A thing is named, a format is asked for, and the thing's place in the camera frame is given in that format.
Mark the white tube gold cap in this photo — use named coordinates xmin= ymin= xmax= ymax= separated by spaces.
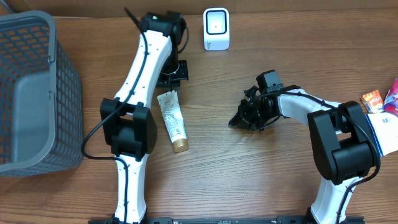
xmin=157 ymin=91 xmax=189 ymax=152

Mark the orange white sticker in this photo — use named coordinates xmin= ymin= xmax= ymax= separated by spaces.
xmin=360 ymin=90 xmax=384 ymax=114

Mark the orange cream snack bag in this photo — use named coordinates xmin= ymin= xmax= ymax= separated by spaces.
xmin=366 ymin=112 xmax=398 ymax=157

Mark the red purple tissue pack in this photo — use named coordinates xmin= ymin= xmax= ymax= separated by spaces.
xmin=383 ymin=78 xmax=398 ymax=116

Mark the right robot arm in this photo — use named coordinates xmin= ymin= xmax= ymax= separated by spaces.
xmin=228 ymin=70 xmax=381 ymax=223

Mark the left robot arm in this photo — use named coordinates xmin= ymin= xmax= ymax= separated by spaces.
xmin=100 ymin=11 xmax=188 ymax=223

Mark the white barcode scanner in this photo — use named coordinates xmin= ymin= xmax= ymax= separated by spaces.
xmin=203 ymin=7 xmax=230 ymax=51

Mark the dark grey plastic basket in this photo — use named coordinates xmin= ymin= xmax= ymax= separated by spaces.
xmin=1 ymin=11 xmax=83 ymax=177

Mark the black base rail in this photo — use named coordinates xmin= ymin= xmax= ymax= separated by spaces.
xmin=87 ymin=216 xmax=365 ymax=224

